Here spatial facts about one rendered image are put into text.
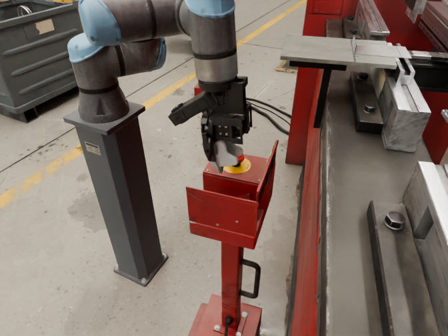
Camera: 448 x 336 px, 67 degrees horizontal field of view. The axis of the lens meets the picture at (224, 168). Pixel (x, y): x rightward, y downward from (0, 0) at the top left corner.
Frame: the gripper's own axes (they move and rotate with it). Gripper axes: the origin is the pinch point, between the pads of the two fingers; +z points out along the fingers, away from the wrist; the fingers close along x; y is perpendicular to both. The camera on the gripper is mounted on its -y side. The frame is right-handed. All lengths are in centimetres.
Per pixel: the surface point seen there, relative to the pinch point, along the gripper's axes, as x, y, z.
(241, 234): -4.7, 6.0, 14.3
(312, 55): 29.1, 15.4, -14.9
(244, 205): -4.8, 7.1, 5.4
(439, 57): 36, 44, -13
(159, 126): 138, -103, 74
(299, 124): 121, 1, 54
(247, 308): 12, 0, 72
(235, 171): 7.3, 1.4, 6.0
